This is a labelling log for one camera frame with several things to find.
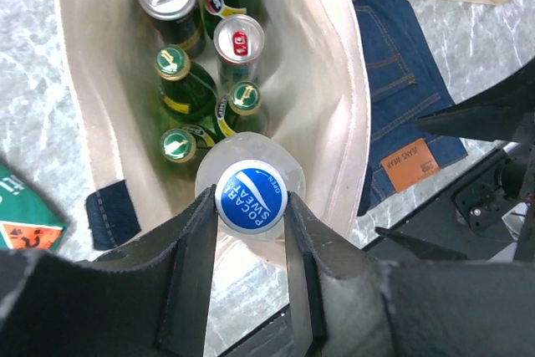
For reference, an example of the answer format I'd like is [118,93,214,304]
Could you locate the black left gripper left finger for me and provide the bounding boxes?
[1,188,217,356]

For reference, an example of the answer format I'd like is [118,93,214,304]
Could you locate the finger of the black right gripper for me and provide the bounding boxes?
[415,60,534,142]
[375,227,468,261]

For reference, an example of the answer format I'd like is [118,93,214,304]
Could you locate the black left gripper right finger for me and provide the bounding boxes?
[284,193,534,356]

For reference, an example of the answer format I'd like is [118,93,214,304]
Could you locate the clear bottle blue cap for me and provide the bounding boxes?
[195,132,306,242]

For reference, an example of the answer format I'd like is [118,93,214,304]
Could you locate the beige canvas tote bag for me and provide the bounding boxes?
[55,0,371,267]

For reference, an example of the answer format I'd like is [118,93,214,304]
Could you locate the folded blue jeans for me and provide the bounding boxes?
[354,0,467,216]

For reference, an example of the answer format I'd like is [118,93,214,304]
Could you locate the green t-shirt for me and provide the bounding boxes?
[1,166,66,252]

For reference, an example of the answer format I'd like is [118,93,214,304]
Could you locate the silver can red tab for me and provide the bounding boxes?
[213,14,265,92]

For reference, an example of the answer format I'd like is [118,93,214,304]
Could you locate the dark can silver top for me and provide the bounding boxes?
[138,0,206,59]

